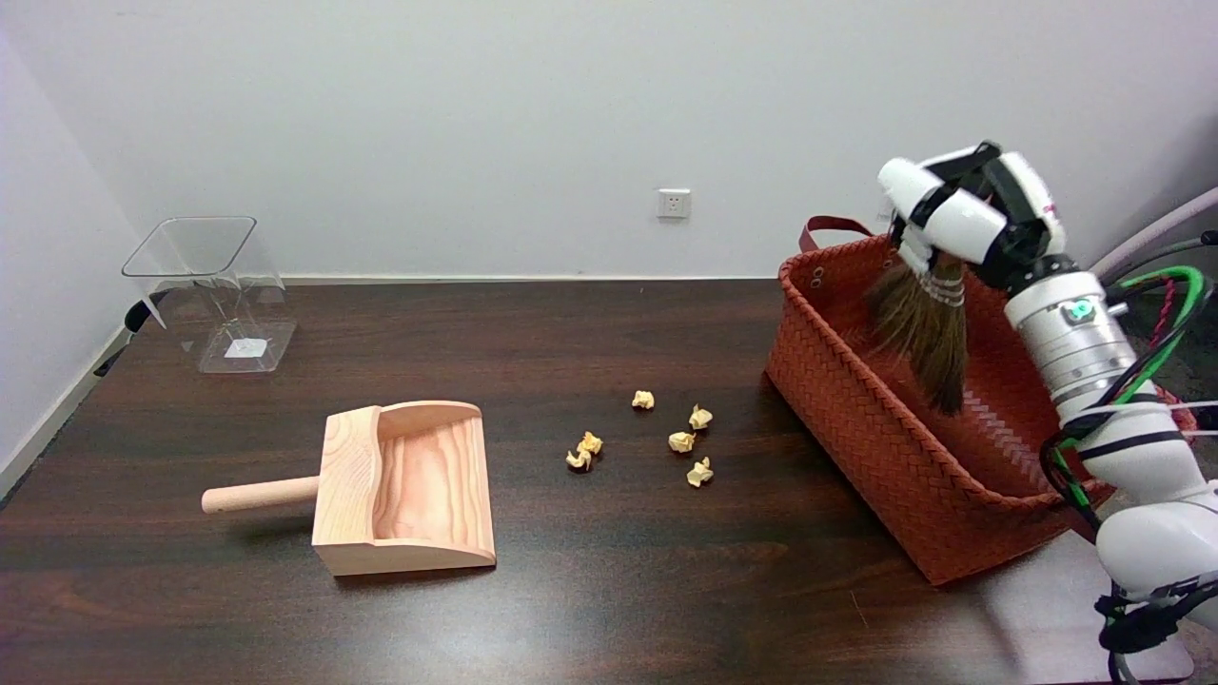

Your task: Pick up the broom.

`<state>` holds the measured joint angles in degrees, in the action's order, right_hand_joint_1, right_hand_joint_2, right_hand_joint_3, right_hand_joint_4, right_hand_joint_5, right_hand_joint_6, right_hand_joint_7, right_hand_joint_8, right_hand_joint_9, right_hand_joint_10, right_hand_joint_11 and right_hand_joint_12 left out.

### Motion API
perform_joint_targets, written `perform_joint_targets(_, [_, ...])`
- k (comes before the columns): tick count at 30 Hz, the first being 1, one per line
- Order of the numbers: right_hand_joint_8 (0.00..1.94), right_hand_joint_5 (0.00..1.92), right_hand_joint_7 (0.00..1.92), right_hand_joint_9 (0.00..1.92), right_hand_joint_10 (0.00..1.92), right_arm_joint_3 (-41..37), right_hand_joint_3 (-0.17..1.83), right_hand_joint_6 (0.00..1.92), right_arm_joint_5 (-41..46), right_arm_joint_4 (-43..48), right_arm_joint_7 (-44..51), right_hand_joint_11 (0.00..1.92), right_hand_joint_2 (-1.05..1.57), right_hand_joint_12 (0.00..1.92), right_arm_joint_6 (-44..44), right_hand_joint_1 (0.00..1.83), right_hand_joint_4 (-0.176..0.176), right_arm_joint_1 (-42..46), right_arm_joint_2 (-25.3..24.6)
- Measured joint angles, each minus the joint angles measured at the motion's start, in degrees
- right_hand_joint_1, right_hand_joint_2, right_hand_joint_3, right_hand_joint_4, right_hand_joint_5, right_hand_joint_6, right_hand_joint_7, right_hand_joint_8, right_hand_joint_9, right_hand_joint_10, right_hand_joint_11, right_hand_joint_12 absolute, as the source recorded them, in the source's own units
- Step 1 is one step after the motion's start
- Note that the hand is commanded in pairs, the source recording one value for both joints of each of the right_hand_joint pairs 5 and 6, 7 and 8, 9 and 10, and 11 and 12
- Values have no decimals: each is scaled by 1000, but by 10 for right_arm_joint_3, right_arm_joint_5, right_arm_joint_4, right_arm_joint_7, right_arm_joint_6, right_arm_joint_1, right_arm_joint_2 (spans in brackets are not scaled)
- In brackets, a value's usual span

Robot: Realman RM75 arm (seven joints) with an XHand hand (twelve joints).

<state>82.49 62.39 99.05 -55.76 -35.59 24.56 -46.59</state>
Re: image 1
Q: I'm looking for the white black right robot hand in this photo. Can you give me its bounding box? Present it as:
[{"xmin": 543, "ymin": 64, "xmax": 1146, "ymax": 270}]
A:
[{"xmin": 876, "ymin": 141, "xmax": 1077, "ymax": 292}]

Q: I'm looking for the small straw hand broom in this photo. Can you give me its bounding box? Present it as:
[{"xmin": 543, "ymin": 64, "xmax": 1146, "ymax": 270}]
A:
[{"xmin": 864, "ymin": 255, "xmax": 969, "ymax": 416}]

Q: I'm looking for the brown woven basket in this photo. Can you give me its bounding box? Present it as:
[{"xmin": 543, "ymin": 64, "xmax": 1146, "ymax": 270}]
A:
[{"xmin": 765, "ymin": 216, "xmax": 1198, "ymax": 586}]

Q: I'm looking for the wooden dustpan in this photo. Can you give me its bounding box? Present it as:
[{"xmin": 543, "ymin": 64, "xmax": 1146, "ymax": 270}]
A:
[{"xmin": 201, "ymin": 401, "xmax": 498, "ymax": 577}]

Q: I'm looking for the clear plastic bin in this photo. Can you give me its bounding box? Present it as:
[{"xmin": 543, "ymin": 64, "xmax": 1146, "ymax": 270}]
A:
[{"xmin": 122, "ymin": 216, "xmax": 299, "ymax": 375}]

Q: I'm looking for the pale pink hose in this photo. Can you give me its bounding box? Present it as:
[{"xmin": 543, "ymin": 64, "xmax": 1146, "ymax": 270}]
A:
[{"xmin": 1090, "ymin": 187, "xmax": 1218, "ymax": 279}]

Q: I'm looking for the black green robot cable bundle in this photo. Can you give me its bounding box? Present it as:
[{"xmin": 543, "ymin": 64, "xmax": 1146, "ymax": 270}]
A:
[{"xmin": 1039, "ymin": 230, "xmax": 1218, "ymax": 685}]

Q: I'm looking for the black cable by wall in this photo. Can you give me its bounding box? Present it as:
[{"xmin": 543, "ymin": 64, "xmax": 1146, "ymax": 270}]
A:
[{"xmin": 92, "ymin": 303, "xmax": 167, "ymax": 379}]

